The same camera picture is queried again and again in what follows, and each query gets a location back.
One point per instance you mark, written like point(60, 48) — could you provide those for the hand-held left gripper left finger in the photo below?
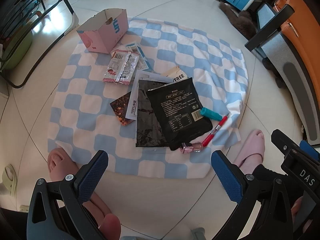
point(93, 172)

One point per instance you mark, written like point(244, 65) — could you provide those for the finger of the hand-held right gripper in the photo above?
point(278, 137)
point(307, 148)

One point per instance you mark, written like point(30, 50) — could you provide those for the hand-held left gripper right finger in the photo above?
point(226, 177)

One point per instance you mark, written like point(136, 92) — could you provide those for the white blue-edged packet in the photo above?
point(132, 105)

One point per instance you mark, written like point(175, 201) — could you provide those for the black snack pouch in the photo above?
point(178, 110)

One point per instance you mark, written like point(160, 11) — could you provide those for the beige printed packet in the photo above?
point(176, 74)

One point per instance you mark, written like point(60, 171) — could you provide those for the pink cardboard box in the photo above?
point(100, 37)

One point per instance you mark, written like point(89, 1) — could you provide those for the person's right hand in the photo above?
point(296, 206)

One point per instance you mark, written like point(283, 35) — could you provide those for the pink slipper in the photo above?
point(252, 150)
point(60, 165)

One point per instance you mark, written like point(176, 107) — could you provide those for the person's right leg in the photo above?
point(265, 172)

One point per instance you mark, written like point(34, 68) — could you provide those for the person's leg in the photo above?
point(10, 223)
point(265, 172)

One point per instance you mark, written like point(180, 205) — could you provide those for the pink nail polish bottle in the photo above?
point(191, 148)

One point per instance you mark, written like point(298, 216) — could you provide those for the red pen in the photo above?
point(215, 130)

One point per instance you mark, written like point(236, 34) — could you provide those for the teal cap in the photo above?
point(211, 113)

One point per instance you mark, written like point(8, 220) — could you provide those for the dark spice packet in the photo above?
point(122, 111)

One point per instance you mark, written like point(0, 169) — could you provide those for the flat black foil packet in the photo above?
point(147, 125)

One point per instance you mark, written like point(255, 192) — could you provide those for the black grey machine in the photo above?
point(282, 55)

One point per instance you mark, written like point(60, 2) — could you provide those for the green slipper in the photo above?
point(8, 177)

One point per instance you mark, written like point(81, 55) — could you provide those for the person's left leg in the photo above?
point(10, 223)

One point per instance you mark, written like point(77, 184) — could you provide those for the red white clear sachet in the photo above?
point(130, 67)
point(113, 67)

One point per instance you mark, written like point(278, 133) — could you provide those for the orange cabinet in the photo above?
point(305, 30)

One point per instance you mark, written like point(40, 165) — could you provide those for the grey furry thing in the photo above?
point(241, 21)

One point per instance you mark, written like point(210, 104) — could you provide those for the blue white sachet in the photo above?
point(143, 60)
point(132, 47)

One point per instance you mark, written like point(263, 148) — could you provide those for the blue white checkered cloth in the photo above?
point(175, 42)

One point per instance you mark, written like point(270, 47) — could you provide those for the green basin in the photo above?
point(17, 52)

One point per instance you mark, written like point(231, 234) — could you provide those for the black metal chair frame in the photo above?
point(20, 86)

